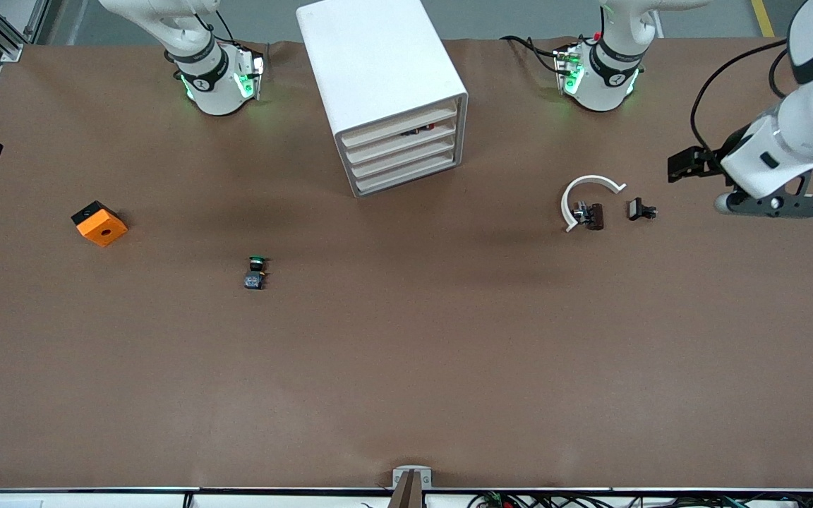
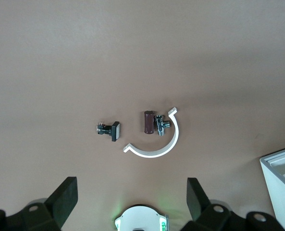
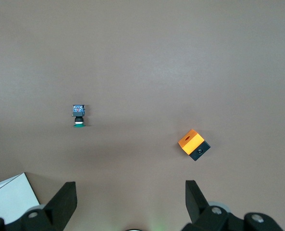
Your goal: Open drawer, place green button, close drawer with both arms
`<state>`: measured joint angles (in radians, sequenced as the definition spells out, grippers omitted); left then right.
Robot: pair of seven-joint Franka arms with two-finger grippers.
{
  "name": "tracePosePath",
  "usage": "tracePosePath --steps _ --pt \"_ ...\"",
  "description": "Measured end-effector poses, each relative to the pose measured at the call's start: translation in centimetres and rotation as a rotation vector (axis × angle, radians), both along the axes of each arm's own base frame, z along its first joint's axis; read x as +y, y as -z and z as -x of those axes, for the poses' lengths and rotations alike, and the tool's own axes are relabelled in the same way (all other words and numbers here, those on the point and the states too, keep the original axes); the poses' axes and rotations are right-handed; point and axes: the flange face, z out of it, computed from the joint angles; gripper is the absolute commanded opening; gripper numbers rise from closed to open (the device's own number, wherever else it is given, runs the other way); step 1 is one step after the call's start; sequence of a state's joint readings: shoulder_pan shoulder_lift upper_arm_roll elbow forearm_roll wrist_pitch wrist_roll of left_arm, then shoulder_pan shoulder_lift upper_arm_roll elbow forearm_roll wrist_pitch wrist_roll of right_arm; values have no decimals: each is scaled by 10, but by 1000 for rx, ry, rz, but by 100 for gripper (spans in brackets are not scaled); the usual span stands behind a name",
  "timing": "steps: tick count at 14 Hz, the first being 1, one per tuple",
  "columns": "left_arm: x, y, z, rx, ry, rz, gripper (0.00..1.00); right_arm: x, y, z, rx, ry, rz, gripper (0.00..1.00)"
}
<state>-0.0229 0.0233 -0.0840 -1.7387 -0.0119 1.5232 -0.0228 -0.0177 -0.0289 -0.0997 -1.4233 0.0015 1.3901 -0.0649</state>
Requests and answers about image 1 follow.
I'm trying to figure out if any white curved plastic arc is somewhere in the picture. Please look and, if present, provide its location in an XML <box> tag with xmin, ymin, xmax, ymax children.
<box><xmin>560</xmin><ymin>174</ymin><xmax>627</xmax><ymax>234</ymax></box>

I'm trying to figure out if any brown bar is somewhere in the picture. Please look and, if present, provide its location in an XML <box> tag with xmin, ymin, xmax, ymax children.
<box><xmin>387</xmin><ymin>471</ymin><xmax>427</xmax><ymax>508</ymax></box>

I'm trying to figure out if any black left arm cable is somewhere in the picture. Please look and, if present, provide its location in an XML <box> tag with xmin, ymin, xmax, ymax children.
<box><xmin>690</xmin><ymin>39</ymin><xmax>793</xmax><ymax>156</ymax></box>

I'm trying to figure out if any grey metal bracket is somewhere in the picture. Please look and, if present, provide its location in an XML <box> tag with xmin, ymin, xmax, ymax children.
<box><xmin>392</xmin><ymin>466</ymin><xmax>433</xmax><ymax>489</ymax></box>

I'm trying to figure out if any brown table cover sheet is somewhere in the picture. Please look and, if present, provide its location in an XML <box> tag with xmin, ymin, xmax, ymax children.
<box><xmin>0</xmin><ymin>39</ymin><xmax>813</xmax><ymax>491</ymax></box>

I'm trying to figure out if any black base cable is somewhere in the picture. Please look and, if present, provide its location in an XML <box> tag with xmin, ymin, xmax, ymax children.
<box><xmin>501</xmin><ymin>34</ymin><xmax>570</xmax><ymax>75</ymax></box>

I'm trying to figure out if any green push button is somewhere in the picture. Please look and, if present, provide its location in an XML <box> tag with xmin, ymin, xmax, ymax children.
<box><xmin>243</xmin><ymin>254</ymin><xmax>270</xmax><ymax>291</ymax></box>

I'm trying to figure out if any dark brown small component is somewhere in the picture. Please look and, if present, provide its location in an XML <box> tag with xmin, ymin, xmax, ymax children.
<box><xmin>572</xmin><ymin>202</ymin><xmax>605</xmax><ymax>231</ymax></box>

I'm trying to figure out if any orange and black button box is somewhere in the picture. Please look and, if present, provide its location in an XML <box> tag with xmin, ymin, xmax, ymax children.
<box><xmin>71</xmin><ymin>200</ymin><xmax>128</xmax><ymax>248</ymax></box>

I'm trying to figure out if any aluminium frame beam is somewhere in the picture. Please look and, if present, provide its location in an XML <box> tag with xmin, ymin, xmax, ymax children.
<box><xmin>22</xmin><ymin>0</ymin><xmax>54</xmax><ymax>44</ymax></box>

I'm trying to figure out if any white drawer cabinet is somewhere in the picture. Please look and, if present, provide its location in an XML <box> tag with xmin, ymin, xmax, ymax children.
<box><xmin>296</xmin><ymin>0</ymin><xmax>469</xmax><ymax>198</ymax></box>

